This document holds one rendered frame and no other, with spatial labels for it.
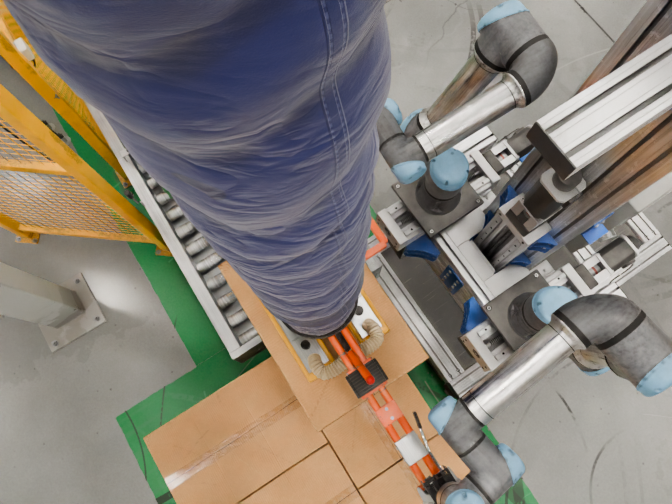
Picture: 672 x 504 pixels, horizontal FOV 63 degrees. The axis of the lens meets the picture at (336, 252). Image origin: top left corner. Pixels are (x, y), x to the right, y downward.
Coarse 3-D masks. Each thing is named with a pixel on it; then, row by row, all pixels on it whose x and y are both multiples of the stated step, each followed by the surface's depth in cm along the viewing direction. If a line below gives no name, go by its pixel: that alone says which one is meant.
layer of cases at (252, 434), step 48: (240, 384) 214; (288, 384) 214; (192, 432) 209; (240, 432) 209; (288, 432) 209; (336, 432) 209; (384, 432) 209; (432, 432) 209; (192, 480) 205; (240, 480) 205; (288, 480) 205; (336, 480) 204; (384, 480) 204
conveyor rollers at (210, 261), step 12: (168, 216) 232; (180, 216) 234; (180, 228) 230; (192, 228) 231; (204, 240) 229; (192, 252) 229; (204, 264) 226; (216, 264) 229; (216, 276) 225; (216, 288) 226; (228, 300) 222; (240, 312) 221; (240, 336) 219; (252, 336) 218
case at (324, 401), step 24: (240, 288) 170; (264, 312) 168; (384, 312) 168; (264, 336) 166; (384, 336) 166; (408, 336) 166; (288, 360) 164; (384, 360) 164; (408, 360) 164; (312, 384) 162; (336, 384) 162; (312, 408) 161; (336, 408) 160
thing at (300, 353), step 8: (272, 320) 166; (280, 328) 165; (288, 344) 164; (296, 344) 163; (304, 344) 161; (312, 344) 163; (320, 344) 164; (296, 352) 163; (304, 352) 163; (312, 352) 163; (320, 352) 163; (328, 352) 163; (296, 360) 163; (304, 360) 162; (328, 360) 162; (304, 368) 162; (312, 376) 161
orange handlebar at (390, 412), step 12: (372, 228) 160; (384, 240) 159; (372, 252) 158; (348, 336) 152; (336, 348) 151; (360, 348) 152; (348, 360) 150; (372, 396) 148; (384, 396) 148; (372, 408) 148; (384, 408) 146; (396, 408) 146; (384, 420) 146; (396, 432) 146; (408, 432) 145; (432, 468) 143; (420, 480) 142
